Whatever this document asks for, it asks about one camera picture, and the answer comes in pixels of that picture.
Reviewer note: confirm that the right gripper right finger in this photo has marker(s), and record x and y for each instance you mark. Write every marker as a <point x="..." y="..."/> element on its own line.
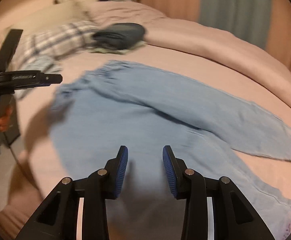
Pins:
<point x="234" y="217"/>

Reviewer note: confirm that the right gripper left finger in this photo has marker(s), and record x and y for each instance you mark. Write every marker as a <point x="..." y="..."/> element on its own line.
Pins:
<point x="57" y="215"/>

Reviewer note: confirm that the light blue denim pants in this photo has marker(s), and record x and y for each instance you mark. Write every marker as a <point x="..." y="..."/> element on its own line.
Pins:
<point x="145" y="109"/>

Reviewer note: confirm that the person's left hand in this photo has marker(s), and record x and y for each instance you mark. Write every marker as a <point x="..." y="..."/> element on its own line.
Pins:
<point x="5" y="119"/>

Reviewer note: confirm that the folded pale green cloth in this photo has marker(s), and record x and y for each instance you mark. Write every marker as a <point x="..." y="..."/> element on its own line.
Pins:
<point x="116" y="51"/>

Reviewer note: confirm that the folded dark blue jeans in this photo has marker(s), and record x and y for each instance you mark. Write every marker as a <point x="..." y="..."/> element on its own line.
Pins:
<point x="119" y="36"/>

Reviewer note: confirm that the pink duvet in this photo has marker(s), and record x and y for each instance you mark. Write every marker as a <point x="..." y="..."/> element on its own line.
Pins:
<point x="196" y="39"/>

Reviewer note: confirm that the teal curtain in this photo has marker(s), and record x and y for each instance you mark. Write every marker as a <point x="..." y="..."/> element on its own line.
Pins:
<point x="248" y="20"/>

